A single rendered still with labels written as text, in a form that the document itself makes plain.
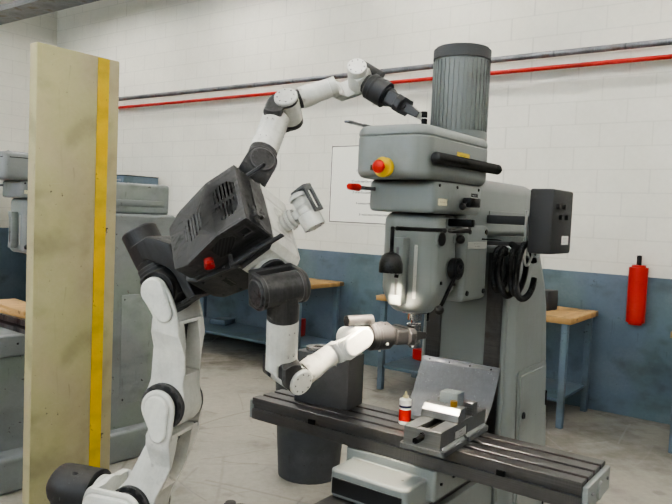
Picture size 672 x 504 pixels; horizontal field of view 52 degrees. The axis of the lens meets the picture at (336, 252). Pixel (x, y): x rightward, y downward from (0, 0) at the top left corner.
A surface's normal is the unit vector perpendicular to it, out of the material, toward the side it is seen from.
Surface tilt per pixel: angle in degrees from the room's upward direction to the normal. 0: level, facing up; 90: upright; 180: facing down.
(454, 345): 90
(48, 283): 90
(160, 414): 90
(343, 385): 90
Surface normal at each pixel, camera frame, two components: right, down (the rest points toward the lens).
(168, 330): -0.31, 0.04
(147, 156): -0.59, 0.02
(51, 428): 0.81, 0.07
